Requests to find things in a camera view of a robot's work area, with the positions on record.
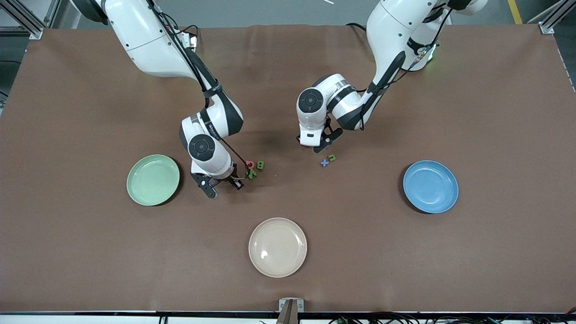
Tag green plate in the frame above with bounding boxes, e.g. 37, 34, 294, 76
126, 154, 180, 207

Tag beige plate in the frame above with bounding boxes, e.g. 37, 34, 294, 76
248, 217, 308, 278

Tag blue plate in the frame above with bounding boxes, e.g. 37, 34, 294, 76
403, 160, 459, 214

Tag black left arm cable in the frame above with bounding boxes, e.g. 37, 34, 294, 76
358, 7, 454, 132

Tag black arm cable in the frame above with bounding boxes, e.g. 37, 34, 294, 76
358, 7, 454, 132
146, 0, 249, 166

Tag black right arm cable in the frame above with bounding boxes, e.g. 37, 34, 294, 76
146, 0, 249, 166

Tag grey metal bracket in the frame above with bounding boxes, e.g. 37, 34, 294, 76
279, 298, 305, 313

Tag upright aluminium post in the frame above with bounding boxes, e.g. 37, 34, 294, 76
275, 300, 299, 324

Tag black right base cable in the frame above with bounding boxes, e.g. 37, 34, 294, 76
179, 25, 199, 49

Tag black cable tangle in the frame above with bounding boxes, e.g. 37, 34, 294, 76
328, 312, 576, 324

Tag aluminium frame profile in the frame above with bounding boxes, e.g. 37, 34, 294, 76
44, 0, 62, 28
526, 0, 576, 35
0, 0, 44, 40

